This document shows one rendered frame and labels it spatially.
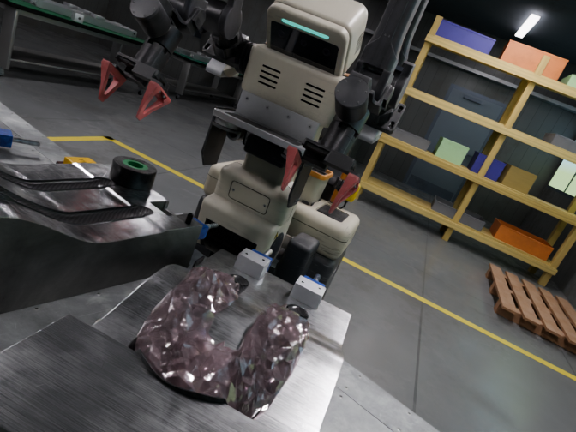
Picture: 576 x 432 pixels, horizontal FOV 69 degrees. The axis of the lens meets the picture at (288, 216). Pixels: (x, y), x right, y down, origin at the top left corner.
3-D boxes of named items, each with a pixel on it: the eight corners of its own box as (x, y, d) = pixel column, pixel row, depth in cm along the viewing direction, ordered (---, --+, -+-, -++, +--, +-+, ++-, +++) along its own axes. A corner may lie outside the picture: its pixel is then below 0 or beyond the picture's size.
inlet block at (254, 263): (254, 257, 86) (263, 234, 84) (276, 268, 85) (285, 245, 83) (228, 279, 73) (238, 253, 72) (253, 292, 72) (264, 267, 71)
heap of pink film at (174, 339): (210, 277, 66) (226, 233, 63) (312, 331, 63) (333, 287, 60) (93, 368, 41) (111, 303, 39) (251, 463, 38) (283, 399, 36)
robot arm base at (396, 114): (405, 109, 104) (361, 91, 107) (413, 87, 97) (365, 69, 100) (391, 135, 102) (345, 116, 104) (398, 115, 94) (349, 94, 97)
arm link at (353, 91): (393, 93, 81) (353, 76, 83) (402, 57, 70) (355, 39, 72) (366, 145, 79) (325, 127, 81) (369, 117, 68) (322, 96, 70)
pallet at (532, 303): (609, 375, 335) (617, 364, 332) (495, 319, 355) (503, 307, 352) (561, 309, 464) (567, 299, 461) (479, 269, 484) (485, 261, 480)
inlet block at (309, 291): (302, 281, 84) (312, 258, 82) (324, 292, 83) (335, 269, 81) (283, 309, 72) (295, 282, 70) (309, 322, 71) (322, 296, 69)
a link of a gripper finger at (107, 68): (110, 101, 82) (135, 62, 84) (81, 87, 84) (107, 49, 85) (127, 117, 89) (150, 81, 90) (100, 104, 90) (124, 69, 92)
